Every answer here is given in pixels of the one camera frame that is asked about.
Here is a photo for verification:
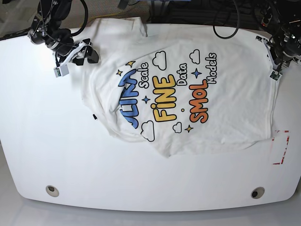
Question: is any table cable grommet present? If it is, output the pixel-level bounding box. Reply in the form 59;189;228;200
46;186;59;197
251;187;265;199

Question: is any right table cable grommet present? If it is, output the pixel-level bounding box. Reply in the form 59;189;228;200
251;187;265;199

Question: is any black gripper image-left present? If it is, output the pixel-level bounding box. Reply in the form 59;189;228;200
50;38;99;66

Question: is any black cable of image-left arm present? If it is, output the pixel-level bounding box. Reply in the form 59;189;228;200
68;0;89;38

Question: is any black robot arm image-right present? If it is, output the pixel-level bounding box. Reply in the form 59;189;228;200
252;0;301;67

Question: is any white printed T-shirt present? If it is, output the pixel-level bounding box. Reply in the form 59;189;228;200
82;26;278;157

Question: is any left table cable grommet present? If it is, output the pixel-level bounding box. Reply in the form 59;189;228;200
46;186;59;197

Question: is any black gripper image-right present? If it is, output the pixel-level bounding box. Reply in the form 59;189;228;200
268;35;301;67

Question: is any red tape rectangle marker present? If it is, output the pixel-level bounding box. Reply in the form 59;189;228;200
269;130;290;165

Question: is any black power strip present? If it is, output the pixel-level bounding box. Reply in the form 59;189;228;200
258;0;273;27

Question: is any yellow cable on floor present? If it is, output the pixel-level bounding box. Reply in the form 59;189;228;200
88;4;125;22

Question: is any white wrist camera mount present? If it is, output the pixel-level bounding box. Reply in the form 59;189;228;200
54;39;92;78
256;35;283;81

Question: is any black cable of image-right arm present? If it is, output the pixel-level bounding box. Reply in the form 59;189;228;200
213;0;243;40

